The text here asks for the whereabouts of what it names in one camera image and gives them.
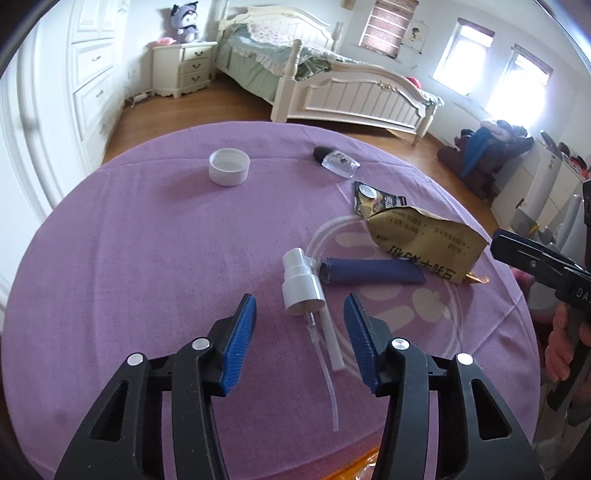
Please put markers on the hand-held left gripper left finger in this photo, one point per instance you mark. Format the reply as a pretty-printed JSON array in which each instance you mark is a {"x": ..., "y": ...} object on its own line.
[{"x": 238, "y": 350}]

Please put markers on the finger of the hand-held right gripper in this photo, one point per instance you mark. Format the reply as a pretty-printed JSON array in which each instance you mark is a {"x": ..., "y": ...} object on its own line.
[{"x": 526, "y": 258}]

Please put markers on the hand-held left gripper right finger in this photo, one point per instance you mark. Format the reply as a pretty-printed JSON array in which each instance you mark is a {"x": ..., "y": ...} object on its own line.
[{"x": 362, "y": 350}]

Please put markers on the white spray pump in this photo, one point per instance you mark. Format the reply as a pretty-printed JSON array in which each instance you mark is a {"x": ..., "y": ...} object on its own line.
[{"x": 300, "y": 286}]

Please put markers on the gold snack bag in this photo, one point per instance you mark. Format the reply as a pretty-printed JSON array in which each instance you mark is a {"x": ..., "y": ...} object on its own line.
[{"x": 415, "y": 235}]

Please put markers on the person's right hand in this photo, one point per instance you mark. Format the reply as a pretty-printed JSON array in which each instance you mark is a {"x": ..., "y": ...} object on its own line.
[{"x": 556, "y": 346}]

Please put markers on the pink grey desk chair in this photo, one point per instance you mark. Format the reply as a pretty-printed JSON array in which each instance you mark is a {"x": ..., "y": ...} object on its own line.
[{"x": 565, "y": 230}]

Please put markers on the white dresser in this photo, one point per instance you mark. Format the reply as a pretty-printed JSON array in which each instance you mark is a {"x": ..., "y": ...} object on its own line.
[{"x": 512, "y": 184}]

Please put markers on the white pole appliance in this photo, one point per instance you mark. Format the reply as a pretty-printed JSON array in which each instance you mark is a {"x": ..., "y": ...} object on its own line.
[{"x": 545, "y": 184}]

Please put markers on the navy blue tube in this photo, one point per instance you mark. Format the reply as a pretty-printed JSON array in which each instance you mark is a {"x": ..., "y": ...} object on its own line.
[{"x": 369, "y": 272}]

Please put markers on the dark red armchair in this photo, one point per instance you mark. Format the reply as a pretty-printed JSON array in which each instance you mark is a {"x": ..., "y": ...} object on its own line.
[{"x": 489, "y": 166}]

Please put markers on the purple tablecloth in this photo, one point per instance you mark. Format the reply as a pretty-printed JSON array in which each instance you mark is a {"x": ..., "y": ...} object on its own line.
[{"x": 161, "y": 254}]

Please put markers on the pile of clothes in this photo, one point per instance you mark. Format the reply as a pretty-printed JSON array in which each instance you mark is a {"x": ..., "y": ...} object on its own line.
[{"x": 489, "y": 138}]

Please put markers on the window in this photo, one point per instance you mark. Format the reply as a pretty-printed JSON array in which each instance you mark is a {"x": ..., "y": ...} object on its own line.
[
  {"x": 461, "y": 60},
  {"x": 521, "y": 83}
]

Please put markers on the white plastic cap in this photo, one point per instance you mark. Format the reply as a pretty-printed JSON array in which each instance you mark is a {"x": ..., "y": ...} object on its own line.
[{"x": 228, "y": 173}]

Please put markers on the clear bottle with black cap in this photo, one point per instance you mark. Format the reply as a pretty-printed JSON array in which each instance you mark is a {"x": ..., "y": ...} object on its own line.
[{"x": 339, "y": 162}]

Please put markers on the white wooden bed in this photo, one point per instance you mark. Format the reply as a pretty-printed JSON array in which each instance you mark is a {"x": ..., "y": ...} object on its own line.
[{"x": 351, "y": 92}]

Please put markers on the brown window blind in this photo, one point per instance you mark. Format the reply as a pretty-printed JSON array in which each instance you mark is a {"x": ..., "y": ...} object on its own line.
[{"x": 388, "y": 27}]

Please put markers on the white power strip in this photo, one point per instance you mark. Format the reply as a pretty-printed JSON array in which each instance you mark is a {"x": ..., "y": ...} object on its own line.
[{"x": 141, "y": 98}]

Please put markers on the white nightstand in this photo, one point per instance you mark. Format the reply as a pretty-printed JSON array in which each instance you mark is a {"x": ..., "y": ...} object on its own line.
[{"x": 191, "y": 69}]

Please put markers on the white wardrobe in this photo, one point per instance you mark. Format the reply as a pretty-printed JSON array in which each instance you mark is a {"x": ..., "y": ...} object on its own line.
[{"x": 87, "y": 69}]

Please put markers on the purple plush toy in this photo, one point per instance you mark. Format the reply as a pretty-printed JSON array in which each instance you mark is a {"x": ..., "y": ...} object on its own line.
[{"x": 184, "y": 23}]

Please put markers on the small wall picture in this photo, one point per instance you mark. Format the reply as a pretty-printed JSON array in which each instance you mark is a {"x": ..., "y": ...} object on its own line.
[{"x": 418, "y": 33}]

